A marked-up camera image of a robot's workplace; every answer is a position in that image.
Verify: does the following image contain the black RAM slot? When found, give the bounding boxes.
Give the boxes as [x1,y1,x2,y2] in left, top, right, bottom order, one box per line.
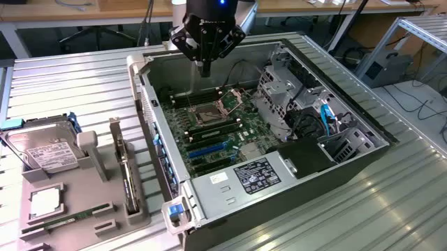
[172,96,220,109]
[170,90,218,103]

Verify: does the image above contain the blue flat data wire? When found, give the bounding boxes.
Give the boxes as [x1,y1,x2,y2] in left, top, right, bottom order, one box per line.
[319,103,338,136]

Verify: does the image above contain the green RAM stick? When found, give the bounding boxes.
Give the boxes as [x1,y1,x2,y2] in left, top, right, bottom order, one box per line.
[22,203,110,234]

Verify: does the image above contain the black looped wire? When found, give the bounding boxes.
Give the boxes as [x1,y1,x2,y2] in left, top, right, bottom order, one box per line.
[226,60,262,87]

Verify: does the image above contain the grey power supply unit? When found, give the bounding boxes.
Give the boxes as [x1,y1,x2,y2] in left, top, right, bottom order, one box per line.
[190,151,302,220]

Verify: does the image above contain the blue plastic disk bracket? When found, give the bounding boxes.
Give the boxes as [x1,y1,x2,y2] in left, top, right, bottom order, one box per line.
[0,111,83,134]

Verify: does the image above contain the small metal disk bay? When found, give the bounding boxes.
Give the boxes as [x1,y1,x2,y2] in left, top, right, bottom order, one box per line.
[316,125,391,164]

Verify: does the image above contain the brown cardboard box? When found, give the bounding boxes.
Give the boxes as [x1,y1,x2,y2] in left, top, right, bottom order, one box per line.
[96,0,155,13]

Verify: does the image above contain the light blue network cable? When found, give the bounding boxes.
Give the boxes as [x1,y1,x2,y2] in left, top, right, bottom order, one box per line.
[55,0,94,12]

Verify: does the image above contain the open grey PC case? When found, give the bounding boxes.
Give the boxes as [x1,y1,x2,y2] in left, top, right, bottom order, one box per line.
[126,38,400,251]

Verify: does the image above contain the thin black table cable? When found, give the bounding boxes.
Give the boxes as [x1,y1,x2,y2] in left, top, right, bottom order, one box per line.
[382,78,447,121]

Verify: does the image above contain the metal socket cover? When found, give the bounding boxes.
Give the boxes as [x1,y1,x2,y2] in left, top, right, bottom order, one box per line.
[216,88,246,116]

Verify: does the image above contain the hanging black cables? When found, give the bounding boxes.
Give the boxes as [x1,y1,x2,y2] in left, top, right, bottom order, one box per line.
[138,0,158,47]

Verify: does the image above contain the black power supply label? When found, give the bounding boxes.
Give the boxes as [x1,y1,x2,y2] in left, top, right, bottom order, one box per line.
[232,157,280,196]

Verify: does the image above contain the black wire bundle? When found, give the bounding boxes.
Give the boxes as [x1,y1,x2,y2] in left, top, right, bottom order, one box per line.
[284,107,322,139]

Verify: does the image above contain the green motherboard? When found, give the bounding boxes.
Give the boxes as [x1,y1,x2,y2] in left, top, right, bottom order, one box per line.
[159,87,280,177]

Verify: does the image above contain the black slanted stand pole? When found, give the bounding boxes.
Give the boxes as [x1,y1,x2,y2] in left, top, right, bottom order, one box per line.
[327,0,370,53]

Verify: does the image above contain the CPU socket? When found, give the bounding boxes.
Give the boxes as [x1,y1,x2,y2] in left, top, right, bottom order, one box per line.
[194,104,224,126]

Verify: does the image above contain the wooden desk with white leg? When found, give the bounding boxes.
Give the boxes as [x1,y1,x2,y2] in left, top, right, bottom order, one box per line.
[256,0,442,53]

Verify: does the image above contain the grey equipment box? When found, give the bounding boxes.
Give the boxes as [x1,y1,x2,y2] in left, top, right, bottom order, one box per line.
[355,51,415,88]

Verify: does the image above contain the silver hard disk drive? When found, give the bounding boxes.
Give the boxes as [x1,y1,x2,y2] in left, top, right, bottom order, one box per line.
[0,113,83,173]

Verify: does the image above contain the grey parts rack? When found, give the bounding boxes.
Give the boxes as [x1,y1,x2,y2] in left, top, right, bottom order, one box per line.
[16,130,154,251]

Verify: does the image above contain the aluminium profile frame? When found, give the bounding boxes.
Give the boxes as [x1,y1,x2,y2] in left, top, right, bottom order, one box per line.
[363,15,447,84]

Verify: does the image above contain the black office chair base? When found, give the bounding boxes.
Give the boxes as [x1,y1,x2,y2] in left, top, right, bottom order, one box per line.
[58,25,138,52]
[264,15,319,27]

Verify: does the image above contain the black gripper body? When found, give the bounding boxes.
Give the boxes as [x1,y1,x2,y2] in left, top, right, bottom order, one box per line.
[184,0,239,29]

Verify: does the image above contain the black expansion slot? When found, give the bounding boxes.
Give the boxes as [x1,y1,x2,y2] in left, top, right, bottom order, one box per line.
[186,138,224,153]

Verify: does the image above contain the long wooden desk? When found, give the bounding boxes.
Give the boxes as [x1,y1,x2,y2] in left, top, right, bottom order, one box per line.
[0,0,175,60]

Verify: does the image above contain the black graphics card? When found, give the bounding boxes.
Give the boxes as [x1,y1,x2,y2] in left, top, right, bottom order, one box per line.
[108,117,140,214]

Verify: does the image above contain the black plastic air shroud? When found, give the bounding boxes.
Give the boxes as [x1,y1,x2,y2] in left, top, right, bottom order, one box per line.
[267,137,338,180]

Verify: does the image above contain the silver chipset heatsink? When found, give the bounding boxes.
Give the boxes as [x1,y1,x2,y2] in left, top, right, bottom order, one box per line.
[240,143,263,161]

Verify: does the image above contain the blue case latch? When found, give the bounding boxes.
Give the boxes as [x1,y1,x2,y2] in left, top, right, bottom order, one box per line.
[167,205,184,218]

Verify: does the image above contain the silver CPU chip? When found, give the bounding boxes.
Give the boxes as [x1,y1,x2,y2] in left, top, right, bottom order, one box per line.
[30,188,63,218]

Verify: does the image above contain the tall metal drive cage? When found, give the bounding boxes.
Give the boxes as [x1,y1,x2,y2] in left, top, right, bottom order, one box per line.
[256,44,336,142]

